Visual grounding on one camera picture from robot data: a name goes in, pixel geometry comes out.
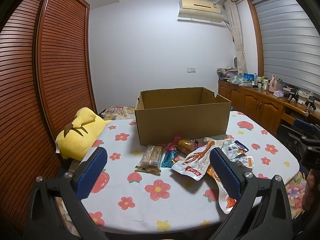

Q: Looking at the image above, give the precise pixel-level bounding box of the pink braised egg packet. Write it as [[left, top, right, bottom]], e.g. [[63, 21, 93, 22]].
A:
[[165, 134, 203, 156]]

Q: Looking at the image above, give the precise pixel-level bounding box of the floral bed quilt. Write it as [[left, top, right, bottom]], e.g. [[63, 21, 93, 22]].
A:
[[99, 106, 135, 120]]

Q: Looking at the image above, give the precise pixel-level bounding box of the wooden sideboard cabinet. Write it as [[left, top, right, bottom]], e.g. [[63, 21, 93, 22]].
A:
[[218, 80, 319, 135]]

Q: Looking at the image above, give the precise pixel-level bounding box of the silver orange snack pouch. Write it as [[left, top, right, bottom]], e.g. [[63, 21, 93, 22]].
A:
[[230, 155, 254, 168]]

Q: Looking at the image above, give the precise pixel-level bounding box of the brown cardboard box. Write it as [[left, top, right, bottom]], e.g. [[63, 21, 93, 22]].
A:
[[135, 87, 231, 146]]

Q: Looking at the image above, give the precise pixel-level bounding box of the stack of folded clothes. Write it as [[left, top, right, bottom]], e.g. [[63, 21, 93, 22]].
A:
[[216, 66, 238, 81]]

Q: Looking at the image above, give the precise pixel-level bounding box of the white chicken feet snack bag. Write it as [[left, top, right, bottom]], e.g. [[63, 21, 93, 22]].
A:
[[171, 139, 234, 181]]

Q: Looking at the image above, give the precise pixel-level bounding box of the clear oat bar packet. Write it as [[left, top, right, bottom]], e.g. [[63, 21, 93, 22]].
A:
[[135, 145, 164, 174]]

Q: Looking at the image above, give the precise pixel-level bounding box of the floral white mattress cover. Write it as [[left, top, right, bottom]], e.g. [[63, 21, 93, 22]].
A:
[[82, 111, 299, 234]]

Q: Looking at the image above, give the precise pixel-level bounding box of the grey window blind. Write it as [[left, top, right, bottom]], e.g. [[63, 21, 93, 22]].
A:
[[252, 0, 320, 94]]

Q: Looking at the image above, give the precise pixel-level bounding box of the brown louvered wardrobe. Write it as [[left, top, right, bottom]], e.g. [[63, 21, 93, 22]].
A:
[[1, 0, 96, 229]]

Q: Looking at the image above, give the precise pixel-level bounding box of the beige curtain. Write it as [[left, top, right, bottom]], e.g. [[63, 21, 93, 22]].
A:
[[224, 0, 247, 76]]

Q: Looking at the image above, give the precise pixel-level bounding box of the cream wall air conditioner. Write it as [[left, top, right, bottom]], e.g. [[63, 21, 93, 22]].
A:
[[178, 0, 224, 23]]

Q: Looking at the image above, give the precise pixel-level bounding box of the blue duck gizzard snack bag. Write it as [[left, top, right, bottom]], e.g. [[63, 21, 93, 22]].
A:
[[221, 140, 249, 159]]

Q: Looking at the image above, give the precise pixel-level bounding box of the blue foil candy packet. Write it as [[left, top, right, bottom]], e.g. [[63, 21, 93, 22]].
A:
[[161, 150, 179, 168]]

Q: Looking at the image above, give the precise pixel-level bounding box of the white wall switch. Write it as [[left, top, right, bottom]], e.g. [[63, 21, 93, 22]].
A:
[[187, 67, 196, 73]]

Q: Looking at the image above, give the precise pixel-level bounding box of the orange chicken feet snack bag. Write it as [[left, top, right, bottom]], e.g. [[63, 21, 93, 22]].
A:
[[207, 165, 236, 214]]

